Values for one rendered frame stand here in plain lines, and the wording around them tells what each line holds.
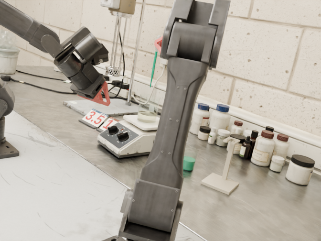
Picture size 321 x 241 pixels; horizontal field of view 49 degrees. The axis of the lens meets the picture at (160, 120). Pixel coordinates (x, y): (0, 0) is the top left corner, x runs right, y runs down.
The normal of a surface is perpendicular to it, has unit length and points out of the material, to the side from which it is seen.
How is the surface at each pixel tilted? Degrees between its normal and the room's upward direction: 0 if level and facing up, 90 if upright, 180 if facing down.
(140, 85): 90
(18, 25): 90
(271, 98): 90
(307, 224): 0
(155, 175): 67
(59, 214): 0
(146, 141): 90
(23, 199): 0
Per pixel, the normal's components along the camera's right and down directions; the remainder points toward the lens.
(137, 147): 0.61, 0.32
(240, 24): -0.70, 0.07
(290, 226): 0.17, -0.95
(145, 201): -0.11, -0.15
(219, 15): 0.00, -0.54
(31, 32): 0.29, 0.36
